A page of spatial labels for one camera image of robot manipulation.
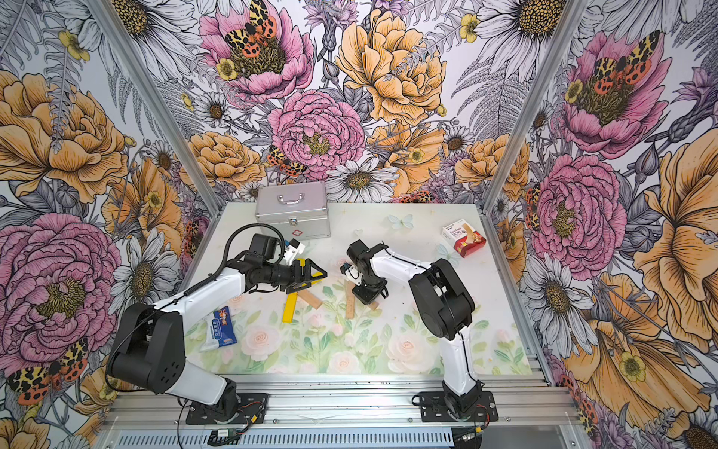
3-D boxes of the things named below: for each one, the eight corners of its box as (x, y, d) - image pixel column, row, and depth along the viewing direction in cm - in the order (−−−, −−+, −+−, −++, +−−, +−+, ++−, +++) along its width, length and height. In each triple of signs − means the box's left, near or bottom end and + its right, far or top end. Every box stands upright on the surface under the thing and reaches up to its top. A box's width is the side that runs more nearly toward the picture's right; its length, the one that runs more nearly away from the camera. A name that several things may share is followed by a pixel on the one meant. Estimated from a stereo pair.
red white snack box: (463, 259, 108) (466, 251, 104) (439, 235, 116) (442, 227, 112) (484, 247, 112) (488, 239, 108) (460, 225, 120) (463, 216, 116)
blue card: (217, 350, 86) (213, 346, 84) (212, 317, 93) (208, 313, 90) (237, 341, 88) (234, 337, 85) (230, 309, 94) (227, 305, 92)
